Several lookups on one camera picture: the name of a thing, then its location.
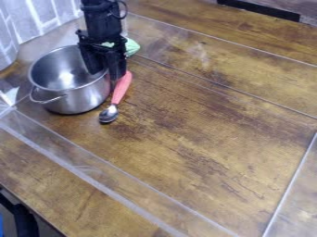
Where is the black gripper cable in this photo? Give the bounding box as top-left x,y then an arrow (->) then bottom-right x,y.
110,0 -> 130,20

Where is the black bar at back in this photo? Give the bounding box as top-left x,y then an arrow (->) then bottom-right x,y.
217,0 -> 302,22

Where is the black table leg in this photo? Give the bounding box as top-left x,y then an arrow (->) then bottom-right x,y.
0,193 -> 41,237

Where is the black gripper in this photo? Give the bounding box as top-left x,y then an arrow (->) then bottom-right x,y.
77,1 -> 128,81

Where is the red handled metal spoon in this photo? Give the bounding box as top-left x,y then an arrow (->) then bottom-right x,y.
100,71 -> 133,123

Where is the silver metal pot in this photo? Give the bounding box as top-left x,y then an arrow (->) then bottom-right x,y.
29,45 -> 110,115

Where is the clear acrylic tray wall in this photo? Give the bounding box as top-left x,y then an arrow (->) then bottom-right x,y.
0,15 -> 317,237

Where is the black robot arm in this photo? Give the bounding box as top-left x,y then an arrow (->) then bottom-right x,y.
76,0 -> 128,81

